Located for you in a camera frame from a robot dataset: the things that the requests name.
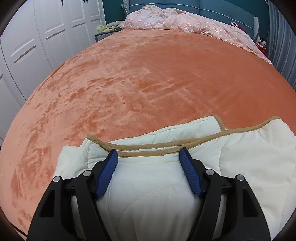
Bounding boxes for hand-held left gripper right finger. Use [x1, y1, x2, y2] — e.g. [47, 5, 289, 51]
[179, 147, 271, 241]

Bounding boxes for cream quilted jacket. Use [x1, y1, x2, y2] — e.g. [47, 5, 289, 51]
[54, 115, 296, 241]

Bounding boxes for red dressed plush dolls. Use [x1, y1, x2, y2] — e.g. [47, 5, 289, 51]
[255, 35, 267, 55]

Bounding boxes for grey blue curtain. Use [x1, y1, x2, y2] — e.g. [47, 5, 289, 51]
[265, 2, 296, 90]

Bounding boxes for white panelled wardrobe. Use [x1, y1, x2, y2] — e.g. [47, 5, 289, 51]
[0, 0, 104, 144]

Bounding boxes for pink embroidered quilt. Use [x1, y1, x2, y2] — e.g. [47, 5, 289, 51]
[122, 5, 272, 64]

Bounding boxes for grey nightstand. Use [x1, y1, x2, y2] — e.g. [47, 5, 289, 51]
[95, 31, 116, 44]

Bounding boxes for beige crumpled cloth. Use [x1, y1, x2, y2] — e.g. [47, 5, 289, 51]
[97, 20, 123, 33]

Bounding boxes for orange plush blanket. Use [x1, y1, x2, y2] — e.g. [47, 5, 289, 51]
[0, 29, 296, 234]

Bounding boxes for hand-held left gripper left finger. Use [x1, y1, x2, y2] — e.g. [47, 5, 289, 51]
[27, 149, 119, 241]

